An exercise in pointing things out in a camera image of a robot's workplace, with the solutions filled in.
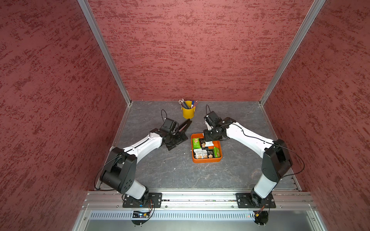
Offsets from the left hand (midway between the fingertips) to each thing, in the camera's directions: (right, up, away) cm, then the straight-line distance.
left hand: (182, 144), depth 87 cm
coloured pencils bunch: (0, +26, +12) cm, 29 cm away
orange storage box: (+23, -1, +8) cm, 24 cm away
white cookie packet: (+10, -6, 0) cm, 12 cm away
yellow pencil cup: (+4, +19, +20) cm, 28 cm away
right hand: (+16, +2, -1) cm, 16 cm away
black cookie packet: (+18, -6, 0) cm, 19 cm away
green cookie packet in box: (+9, -1, +5) cm, 10 cm away
